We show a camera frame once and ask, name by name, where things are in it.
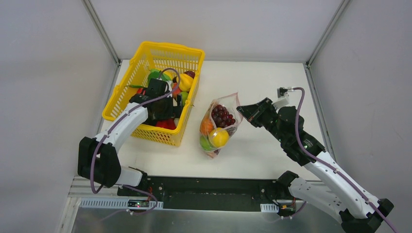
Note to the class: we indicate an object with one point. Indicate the yellow bell pepper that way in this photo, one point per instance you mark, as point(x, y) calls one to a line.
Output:
point(185, 82)

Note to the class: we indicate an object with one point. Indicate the yellow lemon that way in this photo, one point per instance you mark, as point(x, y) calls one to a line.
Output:
point(219, 137)

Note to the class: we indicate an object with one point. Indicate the green leafy bok choy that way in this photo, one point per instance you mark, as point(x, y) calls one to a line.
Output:
point(155, 74)

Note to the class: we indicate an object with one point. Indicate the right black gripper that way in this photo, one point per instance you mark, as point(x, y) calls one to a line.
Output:
point(261, 112)

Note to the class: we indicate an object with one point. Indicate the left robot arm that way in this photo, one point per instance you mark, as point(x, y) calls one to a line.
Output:
point(98, 156)

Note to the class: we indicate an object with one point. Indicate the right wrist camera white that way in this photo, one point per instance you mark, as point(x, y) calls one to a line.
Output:
point(282, 98)

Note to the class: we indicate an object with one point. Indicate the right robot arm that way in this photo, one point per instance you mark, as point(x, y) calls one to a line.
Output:
point(357, 210)

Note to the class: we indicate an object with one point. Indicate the red bell pepper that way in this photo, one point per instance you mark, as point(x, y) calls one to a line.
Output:
point(166, 124)

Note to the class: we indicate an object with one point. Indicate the clear zip top bag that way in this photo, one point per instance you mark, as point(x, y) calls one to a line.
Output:
point(230, 102)

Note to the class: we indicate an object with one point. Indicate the dark purple plum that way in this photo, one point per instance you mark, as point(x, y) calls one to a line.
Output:
point(190, 73)

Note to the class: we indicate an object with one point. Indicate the small orange pumpkin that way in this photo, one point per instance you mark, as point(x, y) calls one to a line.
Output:
point(206, 126)

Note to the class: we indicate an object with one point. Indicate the dark purple grape bunch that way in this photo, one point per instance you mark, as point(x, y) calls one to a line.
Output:
point(222, 117)

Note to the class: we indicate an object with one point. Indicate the green apple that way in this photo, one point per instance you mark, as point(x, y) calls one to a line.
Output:
point(205, 144)
point(184, 96)

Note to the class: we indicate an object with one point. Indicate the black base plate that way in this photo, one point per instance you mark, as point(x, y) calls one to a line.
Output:
point(215, 194)

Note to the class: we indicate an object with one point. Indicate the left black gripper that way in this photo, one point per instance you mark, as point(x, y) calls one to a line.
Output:
point(178, 100)

